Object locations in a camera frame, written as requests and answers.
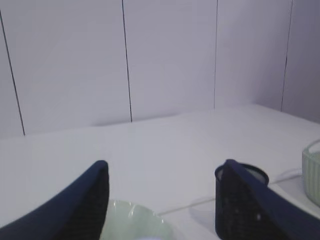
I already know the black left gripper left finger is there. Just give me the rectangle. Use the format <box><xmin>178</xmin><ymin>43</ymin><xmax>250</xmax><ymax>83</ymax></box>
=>
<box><xmin>0</xmin><ymin>160</ymin><xmax>110</xmax><ymax>240</ymax></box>

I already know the green woven plastic basket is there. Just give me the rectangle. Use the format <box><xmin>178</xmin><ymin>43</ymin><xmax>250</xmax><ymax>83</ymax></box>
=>
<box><xmin>301</xmin><ymin>139</ymin><xmax>320</xmax><ymax>207</ymax></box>

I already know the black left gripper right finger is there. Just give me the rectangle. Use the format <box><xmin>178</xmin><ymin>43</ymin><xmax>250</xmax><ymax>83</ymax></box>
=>
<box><xmin>225</xmin><ymin>159</ymin><xmax>320</xmax><ymax>240</ymax></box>

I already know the black mesh pen holder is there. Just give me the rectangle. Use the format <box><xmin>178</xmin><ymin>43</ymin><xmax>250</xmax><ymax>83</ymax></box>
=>
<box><xmin>214</xmin><ymin>163</ymin><xmax>289</xmax><ymax>240</ymax></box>

